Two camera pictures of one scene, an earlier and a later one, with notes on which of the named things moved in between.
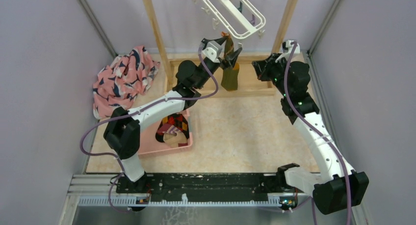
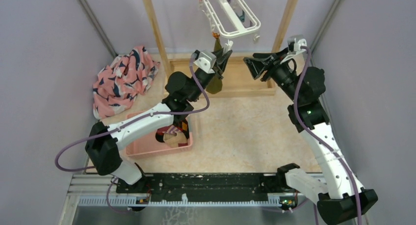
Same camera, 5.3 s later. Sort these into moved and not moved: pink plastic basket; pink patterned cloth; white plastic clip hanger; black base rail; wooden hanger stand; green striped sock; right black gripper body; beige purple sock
Moved: green striped sock; white plastic clip hanger
Not moved: beige purple sock; wooden hanger stand; right black gripper body; pink patterned cloth; black base rail; pink plastic basket
